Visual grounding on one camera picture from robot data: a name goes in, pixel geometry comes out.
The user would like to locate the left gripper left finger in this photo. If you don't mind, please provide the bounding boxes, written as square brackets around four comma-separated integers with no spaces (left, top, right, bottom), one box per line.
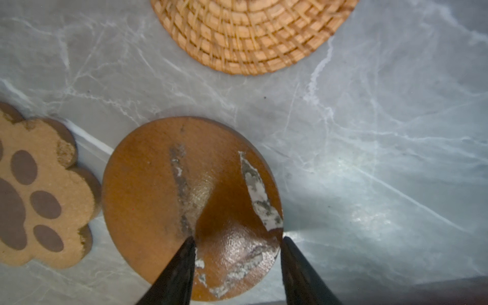
[137,236,196,305]

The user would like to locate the pink tray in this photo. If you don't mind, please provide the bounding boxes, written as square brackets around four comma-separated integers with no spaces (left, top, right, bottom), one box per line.
[337,276,487,304]

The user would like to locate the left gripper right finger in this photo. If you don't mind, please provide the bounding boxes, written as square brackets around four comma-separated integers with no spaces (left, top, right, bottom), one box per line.
[280,236,342,305]

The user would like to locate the woven rattan coaster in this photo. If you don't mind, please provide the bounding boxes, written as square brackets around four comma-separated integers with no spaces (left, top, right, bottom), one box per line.
[151,0,358,75]

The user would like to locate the paw print cork coaster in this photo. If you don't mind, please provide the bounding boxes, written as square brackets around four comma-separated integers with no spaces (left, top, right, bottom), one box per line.
[1,103,101,269]

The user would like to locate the glossy dark brown coaster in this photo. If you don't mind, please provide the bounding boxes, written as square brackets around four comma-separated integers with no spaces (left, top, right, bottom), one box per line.
[102,116,284,302]

